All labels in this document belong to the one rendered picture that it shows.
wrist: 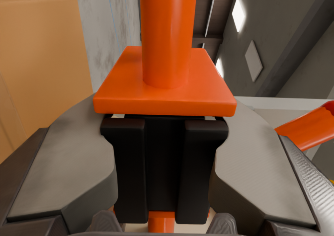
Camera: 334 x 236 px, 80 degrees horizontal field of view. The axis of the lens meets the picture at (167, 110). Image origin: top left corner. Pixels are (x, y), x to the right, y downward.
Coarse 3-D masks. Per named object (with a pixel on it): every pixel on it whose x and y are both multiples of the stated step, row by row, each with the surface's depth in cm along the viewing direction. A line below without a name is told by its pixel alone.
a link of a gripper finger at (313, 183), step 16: (288, 144) 8; (304, 160) 7; (304, 176) 7; (320, 176) 7; (304, 192) 6; (320, 192) 6; (320, 208) 6; (272, 224) 5; (288, 224) 5; (320, 224) 5
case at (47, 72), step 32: (0, 0) 16; (32, 0) 19; (64, 0) 25; (0, 32) 16; (32, 32) 19; (64, 32) 25; (0, 64) 16; (32, 64) 19; (64, 64) 26; (0, 96) 16; (32, 96) 20; (64, 96) 26; (0, 128) 16; (32, 128) 20; (0, 160) 16
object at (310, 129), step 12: (324, 108) 13; (300, 120) 14; (312, 120) 13; (324, 120) 13; (288, 132) 14; (300, 132) 13; (312, 132) 13; (324, 132) 13; (300, 144) 13; (312, 144) 13
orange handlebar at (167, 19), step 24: (144, 0) 7; (168, 0) 7; (192, 0) 7; (144, 24) 8; (168, 24) 7; (192, 24) 8; (144, 48) 8; (168, 48) 8; (144, 72) 9; (168, 72) 8
